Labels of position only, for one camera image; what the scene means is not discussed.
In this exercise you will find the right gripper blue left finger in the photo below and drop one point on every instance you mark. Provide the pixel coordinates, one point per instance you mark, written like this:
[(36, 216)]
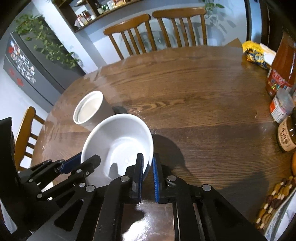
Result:
[(135, 173)]

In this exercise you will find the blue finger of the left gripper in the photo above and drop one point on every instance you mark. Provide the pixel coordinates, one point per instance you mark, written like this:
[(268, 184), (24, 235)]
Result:
[(67, 166), (80, 172)]

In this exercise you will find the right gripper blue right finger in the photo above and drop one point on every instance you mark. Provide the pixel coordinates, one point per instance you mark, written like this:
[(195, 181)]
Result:
[(164, 181)]

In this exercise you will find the small white bowl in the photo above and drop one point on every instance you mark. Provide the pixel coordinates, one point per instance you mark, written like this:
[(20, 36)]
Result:
[(117, 140)]

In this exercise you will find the white ramekin cup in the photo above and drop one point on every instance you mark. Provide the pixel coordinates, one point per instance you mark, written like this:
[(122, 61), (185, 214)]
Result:
[(92, 110)]

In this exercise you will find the wooden chair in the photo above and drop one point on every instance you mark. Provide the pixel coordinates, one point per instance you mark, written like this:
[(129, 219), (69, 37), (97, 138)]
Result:
[(182, 24), (131, 35), (23, 137)]

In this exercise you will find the grey refrigerator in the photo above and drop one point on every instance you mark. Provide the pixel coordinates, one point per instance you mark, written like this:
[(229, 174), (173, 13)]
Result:
[(41, 79)]

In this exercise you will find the orange fruit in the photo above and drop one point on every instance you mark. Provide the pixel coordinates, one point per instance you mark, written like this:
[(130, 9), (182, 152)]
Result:
[(293, 164)]

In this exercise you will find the brown sauce jar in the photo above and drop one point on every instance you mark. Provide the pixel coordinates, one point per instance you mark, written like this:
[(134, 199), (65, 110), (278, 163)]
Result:
[(286, 134)]

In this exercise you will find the white lid spice jar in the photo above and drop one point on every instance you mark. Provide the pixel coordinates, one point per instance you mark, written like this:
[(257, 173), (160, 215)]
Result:
[(281, 105)]

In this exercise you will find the hanging green vine plant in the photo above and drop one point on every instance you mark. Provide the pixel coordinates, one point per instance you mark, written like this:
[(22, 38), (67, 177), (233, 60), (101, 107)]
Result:
[(35, 29)]

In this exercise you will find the back left wooden chair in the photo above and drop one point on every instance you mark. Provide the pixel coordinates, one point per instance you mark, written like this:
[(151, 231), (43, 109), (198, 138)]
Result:
[(131, 35)]

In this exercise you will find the yellow snack bag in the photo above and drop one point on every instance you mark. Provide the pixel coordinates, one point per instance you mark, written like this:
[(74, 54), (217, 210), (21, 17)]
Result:
[(258, 54)]

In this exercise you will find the back right wooden chair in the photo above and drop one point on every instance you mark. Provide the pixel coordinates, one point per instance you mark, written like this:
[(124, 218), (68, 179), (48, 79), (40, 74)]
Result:
[(182, 24)]

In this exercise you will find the right green vine plant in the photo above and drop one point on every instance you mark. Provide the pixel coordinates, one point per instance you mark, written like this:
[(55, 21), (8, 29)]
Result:
[(210, 6)]

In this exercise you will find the dark wooden door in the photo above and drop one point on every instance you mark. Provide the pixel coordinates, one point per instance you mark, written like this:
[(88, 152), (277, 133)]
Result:
[(263, 24)]

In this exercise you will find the dark wooden wall shelf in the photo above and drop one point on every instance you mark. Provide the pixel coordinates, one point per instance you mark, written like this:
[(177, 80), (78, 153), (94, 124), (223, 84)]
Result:
[(80, 14)]

